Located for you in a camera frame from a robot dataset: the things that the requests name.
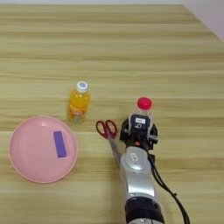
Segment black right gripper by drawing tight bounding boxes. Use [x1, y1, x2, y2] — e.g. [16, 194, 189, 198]
[119, 117, 159, 151]

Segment clear bottle red cap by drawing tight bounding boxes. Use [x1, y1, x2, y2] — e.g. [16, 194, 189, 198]
[132, 96, 154, 124]

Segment red handled scissors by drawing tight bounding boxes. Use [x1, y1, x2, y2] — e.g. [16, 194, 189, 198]
[95, 119, 123, 168]

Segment purple rectangular block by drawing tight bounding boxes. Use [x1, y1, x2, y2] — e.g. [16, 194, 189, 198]
[52, 129, 68, 158]

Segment pink round plate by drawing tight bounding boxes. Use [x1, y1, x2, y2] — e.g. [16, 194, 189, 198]
[8, 115, 79, 185]

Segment orange juice bottle white cap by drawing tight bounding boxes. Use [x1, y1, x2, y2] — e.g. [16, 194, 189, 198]
[66, 80, 92, 125]

